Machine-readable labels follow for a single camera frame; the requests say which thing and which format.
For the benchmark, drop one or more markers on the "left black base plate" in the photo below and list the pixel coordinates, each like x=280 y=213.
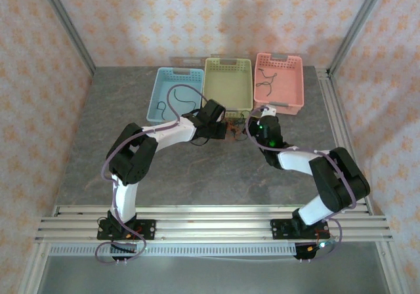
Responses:
x=147 y=230

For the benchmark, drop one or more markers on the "aluminium side rail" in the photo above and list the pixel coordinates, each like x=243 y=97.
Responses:
x=331 y=110

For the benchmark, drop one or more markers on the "aluminium frame post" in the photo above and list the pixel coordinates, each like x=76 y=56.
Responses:
x=65 y=25
x=357 y=21

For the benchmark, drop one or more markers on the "green plastic basket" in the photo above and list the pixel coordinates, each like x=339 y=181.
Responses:
x=226 y=87

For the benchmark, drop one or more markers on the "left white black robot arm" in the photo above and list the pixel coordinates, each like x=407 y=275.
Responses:
x=126 y=199

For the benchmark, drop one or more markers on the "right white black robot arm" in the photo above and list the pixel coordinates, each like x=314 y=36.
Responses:
x=341 y=179

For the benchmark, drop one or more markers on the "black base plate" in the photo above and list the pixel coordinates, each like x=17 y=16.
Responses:
x=279 y=230
x=147 y=230

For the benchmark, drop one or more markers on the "aluminium front rails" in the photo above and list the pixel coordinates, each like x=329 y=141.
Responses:
x=213 y=228

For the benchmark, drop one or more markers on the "pink plastic basket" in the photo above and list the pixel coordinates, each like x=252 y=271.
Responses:
x=285 y=84

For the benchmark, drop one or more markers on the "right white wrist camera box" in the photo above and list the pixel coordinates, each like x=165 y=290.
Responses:
x=269 y=110

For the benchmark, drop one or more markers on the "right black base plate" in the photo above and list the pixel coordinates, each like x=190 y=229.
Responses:
x=279 y=230

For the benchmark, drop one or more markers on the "grey metal lower shelf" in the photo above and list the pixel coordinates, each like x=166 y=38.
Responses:
x=213 y=277

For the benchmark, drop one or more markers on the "blue plastic basket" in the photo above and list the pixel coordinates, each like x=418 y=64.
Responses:
x=164 y=87

